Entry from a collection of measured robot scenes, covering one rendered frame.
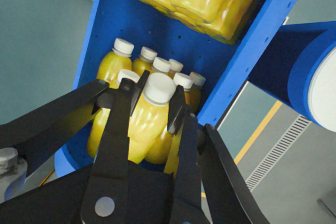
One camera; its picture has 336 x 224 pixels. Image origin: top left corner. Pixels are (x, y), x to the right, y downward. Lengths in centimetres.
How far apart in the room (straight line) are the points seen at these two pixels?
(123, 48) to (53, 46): 140
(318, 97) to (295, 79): 7
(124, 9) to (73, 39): 125
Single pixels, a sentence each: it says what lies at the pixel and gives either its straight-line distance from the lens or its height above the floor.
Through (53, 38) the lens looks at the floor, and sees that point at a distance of 171.
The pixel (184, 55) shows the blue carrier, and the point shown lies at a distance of 45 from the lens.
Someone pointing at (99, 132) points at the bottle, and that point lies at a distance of 36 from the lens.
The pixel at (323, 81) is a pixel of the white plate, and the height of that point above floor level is 104.
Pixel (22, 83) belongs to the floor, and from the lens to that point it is 200.
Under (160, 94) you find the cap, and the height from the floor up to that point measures 123.
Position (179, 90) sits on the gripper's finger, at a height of 124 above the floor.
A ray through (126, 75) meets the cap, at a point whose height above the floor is 113.
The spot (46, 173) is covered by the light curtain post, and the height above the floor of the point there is 79.
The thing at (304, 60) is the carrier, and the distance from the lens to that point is 55.
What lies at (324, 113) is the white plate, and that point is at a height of 104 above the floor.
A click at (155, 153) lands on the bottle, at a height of 114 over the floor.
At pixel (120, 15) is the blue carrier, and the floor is 103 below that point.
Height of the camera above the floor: 141
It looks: 68 degrees down
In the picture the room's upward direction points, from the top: 177 degrees counter-clockwise
